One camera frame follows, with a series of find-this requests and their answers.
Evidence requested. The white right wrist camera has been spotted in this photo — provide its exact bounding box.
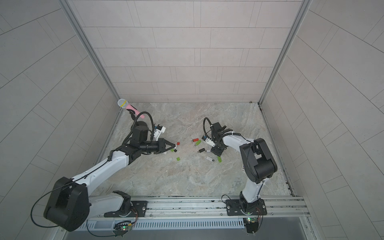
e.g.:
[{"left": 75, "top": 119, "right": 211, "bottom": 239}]
[{"left": 202, "top": 135, "right": 216, "bottom": 147}]

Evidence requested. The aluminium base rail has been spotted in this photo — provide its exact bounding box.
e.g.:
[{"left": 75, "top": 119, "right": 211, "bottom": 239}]
[{"left": 56, "top": 194, "right": 311, "bottom": 232}]

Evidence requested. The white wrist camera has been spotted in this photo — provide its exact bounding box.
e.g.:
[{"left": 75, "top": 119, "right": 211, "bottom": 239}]
[
  {"left": 154, "top": 125, "right": 166, "bottom": 141},
  {"left": 202, "top": 135, "right": 216, "bottom": 147}
]

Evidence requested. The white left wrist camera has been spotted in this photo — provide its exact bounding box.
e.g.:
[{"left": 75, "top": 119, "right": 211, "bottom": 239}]
[{"left": 154, "top": 125, "right": 166, "bottom": 141}]

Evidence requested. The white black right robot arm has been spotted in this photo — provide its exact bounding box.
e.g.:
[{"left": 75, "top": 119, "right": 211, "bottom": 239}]
[{"left": 203, "top": 117, "right": 278, "bottom": 216}]

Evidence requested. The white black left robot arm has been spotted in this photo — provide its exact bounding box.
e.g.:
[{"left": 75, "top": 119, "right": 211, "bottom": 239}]
[{"left": 43, "top": 119, "right": 176, "bottom": 232}]

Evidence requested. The pink toy microphone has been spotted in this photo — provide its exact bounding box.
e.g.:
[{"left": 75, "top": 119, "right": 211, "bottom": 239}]
[{"left": 117, "top": 99, "right": 140, "bottom": 120}]

